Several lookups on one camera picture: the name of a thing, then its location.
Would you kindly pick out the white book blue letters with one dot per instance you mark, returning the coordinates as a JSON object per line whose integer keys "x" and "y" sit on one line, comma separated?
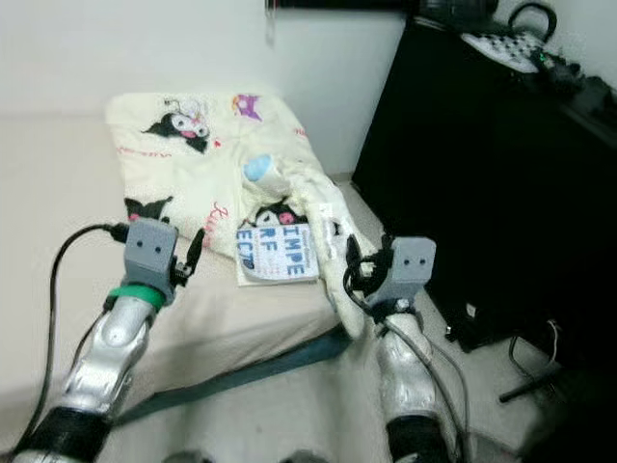
{"x": 280, "y": 256}

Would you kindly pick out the cream cartoon print blanket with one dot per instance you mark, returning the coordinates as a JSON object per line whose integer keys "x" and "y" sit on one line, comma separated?
{"x": 183, "y": 164}

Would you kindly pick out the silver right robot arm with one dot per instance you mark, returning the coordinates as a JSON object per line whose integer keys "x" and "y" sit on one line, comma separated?
{"x": 405, "y": 376}

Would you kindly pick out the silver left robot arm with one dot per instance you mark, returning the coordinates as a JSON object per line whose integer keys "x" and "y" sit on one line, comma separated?
{"x": 106, "y": 357}

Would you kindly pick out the light blue round cap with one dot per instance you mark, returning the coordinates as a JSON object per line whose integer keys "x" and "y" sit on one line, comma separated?
{"x": 258, "y": 169}

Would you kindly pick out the cream mattress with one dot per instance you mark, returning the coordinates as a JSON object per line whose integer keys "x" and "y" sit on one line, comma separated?
{"x": 58, "y": 222}

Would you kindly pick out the grey left robot leg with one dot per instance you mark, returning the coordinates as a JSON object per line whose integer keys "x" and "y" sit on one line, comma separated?
{"x": 188, "y": 457}

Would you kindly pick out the grey robot leg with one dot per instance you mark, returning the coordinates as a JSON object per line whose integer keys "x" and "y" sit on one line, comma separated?
{"x": 188, "y": 457}
{"x": 308, "y": 457}

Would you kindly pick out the grey right robot leg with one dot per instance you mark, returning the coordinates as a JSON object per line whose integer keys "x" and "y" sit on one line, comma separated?
{"x": 308, "y": 457}

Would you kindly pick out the black stand foot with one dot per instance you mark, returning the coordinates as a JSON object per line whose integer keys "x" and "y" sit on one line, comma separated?
{"x": 535, "y": 391}

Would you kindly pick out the white checkered board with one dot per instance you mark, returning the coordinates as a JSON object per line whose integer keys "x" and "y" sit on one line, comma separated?
{"x": 501, "y": 50}

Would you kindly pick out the black headphones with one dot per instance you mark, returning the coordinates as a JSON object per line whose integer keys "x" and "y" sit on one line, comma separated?
{"x": 552, "y": 17}

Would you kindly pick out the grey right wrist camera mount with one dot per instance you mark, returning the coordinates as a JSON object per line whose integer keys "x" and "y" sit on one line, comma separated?
{"x": 410, "y": 265}

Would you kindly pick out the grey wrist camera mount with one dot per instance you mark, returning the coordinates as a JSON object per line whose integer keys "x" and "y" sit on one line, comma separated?
{"x": 410, "y": 265}
{"x": 151, "y": 251}

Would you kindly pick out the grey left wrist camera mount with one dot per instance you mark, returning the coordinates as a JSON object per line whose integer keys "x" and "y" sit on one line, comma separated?
{"x": 151, "y": 251}

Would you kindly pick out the blue fabric bed frame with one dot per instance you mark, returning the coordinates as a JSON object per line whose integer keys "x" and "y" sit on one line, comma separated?
{"x": 251, "y": 371}

